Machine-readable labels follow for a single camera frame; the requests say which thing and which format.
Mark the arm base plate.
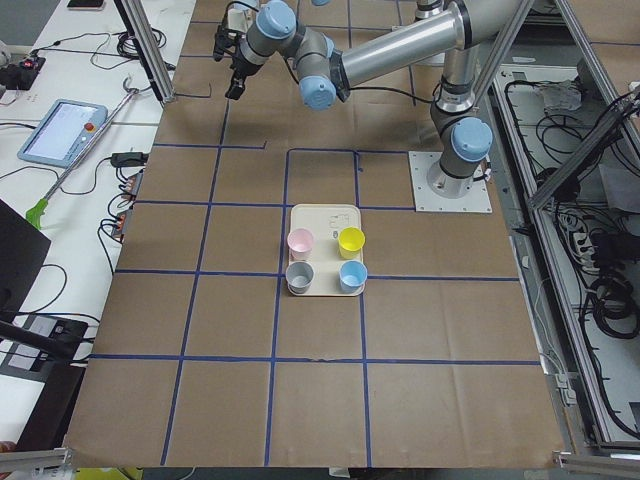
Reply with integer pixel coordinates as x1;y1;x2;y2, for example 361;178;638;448
408;151;492;214

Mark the white wire cup rack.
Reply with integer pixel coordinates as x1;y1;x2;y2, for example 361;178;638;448
227;7;253;34

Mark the cream plastic tray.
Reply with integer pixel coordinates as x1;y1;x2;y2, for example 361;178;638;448
289;204;365;296

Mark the blue teach pendant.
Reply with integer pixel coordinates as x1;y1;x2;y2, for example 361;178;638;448
17;99;108;168

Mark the yellow cup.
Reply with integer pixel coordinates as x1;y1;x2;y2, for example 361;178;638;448
338;227;366;260

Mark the black power adapter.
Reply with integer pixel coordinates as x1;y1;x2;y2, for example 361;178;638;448
110;151;148;168

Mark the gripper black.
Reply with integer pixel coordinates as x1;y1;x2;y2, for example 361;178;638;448
212;28;263;100

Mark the light blue cup far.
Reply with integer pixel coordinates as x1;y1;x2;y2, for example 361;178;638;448
339;260;368;294

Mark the pink cup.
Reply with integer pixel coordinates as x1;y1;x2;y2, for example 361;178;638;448
287;228;315;261

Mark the grey cup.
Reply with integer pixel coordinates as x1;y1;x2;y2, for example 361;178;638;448
285;261;314;295

